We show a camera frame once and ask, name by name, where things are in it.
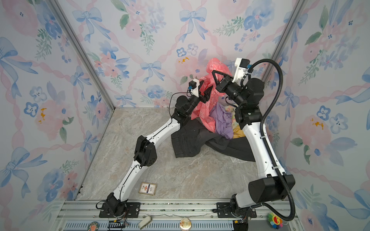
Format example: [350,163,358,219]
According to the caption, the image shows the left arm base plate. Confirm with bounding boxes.
[99,202,141,218]

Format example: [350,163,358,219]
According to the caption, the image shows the small printed card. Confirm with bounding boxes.
[139,182,157,196]

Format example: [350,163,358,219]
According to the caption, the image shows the pastel floral cloth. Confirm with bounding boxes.
[224,105,239,129]

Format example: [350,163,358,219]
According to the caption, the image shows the round tan badge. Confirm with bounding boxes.
[180,218,192,231]

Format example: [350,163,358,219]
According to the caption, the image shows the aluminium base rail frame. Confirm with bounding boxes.
[49,197,304,231]

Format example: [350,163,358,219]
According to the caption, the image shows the round green badge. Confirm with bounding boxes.
[87,221,100,231]

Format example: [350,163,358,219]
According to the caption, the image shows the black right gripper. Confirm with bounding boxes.
[212,71,246,112]

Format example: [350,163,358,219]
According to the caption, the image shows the colourful flower toy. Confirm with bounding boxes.
[268,213,283,230]

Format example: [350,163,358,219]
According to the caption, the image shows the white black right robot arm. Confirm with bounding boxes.
[212,70,295,221]

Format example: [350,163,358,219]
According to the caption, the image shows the dark grey denim jeans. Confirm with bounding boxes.
[171,119,255,162]

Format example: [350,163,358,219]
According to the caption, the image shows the white plastic clip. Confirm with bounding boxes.
[138,216,152,230]

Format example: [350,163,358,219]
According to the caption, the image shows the mustard yellow cloth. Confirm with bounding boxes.
[233,125,246,139]

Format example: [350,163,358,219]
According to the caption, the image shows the pink patterned cloth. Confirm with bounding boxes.
[191,58,231,132]

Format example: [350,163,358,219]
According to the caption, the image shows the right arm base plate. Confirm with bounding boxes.
[212,202,257,219]

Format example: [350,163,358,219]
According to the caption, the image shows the aluminium corner post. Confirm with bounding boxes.
[260,0,307,84]
[46,0,115,110]

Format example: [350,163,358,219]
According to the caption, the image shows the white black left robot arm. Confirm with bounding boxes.
[97,86,213,218]

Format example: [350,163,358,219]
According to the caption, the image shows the aluminium corner post left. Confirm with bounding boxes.
[46,0,115,110]

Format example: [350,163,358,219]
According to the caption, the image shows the aluminium corner post right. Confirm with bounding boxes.
[260,0,307,84]

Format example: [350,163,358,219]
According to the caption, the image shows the white cloth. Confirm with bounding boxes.
[230,157,247,164]

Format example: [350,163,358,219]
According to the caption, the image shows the purple cloth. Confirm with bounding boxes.
[210,103,233,140]

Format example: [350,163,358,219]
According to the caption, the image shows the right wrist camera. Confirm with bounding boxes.
[232,58,250,83]

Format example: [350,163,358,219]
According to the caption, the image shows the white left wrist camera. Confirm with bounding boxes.
[188,79,200,98]

